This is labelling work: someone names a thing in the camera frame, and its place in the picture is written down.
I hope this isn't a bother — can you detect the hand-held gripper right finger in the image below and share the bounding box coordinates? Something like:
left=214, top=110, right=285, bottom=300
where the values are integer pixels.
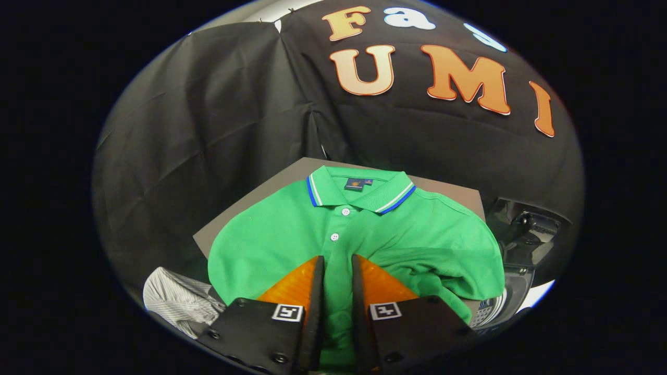
left=350, top=254, right=477, bottom=373

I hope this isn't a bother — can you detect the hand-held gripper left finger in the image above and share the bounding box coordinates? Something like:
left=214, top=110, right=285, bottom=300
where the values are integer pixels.
left=195, top=255, right=326, bottom=373

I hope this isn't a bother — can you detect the green polo shirt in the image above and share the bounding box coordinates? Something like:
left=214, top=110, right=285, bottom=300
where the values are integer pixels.
left=207, top=166, right=505, bottom=368

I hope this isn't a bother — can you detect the grey striped shirt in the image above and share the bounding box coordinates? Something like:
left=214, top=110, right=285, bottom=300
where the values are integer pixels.
left=143, top=267, right=226, bottom=339

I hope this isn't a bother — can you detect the grey washing machine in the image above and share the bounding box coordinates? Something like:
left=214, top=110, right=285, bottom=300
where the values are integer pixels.
left=469, top=198, right=561, bottom=334

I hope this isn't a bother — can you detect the dark washing machine lid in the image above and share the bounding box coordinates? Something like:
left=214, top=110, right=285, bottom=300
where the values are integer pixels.
left=490, top=198, right=561, bottom=269

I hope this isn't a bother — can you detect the grey side table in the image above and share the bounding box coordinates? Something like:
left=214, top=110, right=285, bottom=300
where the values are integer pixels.
left=193, top=157, right=486, bottom=258

